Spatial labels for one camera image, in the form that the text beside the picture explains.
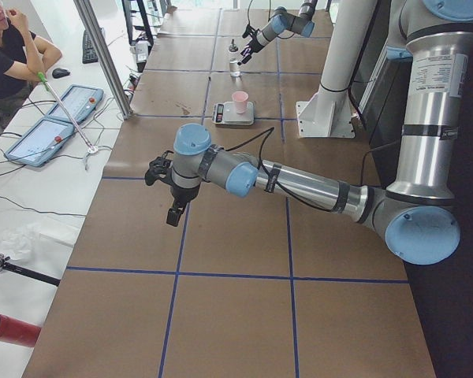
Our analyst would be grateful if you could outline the blue teach pendant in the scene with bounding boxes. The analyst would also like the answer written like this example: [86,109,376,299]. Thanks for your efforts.
[4,117,75,168]
[60,84,104,124]

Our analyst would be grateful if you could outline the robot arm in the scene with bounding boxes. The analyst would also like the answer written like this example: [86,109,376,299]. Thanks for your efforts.
[144,1,473,265]
[238,0,318,65]

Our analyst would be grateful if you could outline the green-handled metal grabber stick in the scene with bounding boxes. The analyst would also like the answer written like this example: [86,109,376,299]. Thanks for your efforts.
[37,72,99,154]

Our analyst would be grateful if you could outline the white digital kitchen scale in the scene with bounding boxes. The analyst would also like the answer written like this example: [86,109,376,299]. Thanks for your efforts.
[212,102,255,126]

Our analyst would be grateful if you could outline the glass sauce bottle metal spout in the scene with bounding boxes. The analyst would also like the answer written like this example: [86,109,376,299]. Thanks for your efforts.
[228,39,240,77]

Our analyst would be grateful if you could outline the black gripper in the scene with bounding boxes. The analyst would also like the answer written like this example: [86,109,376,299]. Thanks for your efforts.
[238,24,266,65]
[144,150,189,227]

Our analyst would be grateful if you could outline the crumpled clear plastic bag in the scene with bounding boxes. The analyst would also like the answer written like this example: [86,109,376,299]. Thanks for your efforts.
[0,223,39,262]

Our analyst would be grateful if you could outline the seated person in black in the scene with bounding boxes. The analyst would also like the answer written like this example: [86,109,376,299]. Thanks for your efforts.
[0,2,62,129]

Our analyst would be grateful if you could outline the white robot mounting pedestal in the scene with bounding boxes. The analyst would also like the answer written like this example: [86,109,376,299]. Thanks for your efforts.
[296,0,378,139]

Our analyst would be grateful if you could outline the black keyboard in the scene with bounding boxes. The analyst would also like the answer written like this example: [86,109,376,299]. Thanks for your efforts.
[81,30,99,64]

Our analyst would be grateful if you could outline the black tripod rod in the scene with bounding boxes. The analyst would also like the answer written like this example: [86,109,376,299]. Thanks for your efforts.
[0,254,61,287]

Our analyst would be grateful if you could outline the red cylinder tube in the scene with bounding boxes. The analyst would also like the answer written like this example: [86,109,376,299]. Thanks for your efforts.
[0,314,41,347]

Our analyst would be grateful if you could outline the black computer mouse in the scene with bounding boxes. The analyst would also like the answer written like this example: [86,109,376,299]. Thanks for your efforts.
[51,68,70,79]

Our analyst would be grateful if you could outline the near blue teach pendant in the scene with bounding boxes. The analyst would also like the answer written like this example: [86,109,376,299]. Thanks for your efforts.
[4,117,75,168]

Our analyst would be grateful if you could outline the pink paper cup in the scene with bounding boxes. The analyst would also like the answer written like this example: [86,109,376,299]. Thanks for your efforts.
[232,91,248,114]

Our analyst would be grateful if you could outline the far blue teach pendant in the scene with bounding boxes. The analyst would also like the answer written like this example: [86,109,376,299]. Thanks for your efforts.
[60,84,104,124]

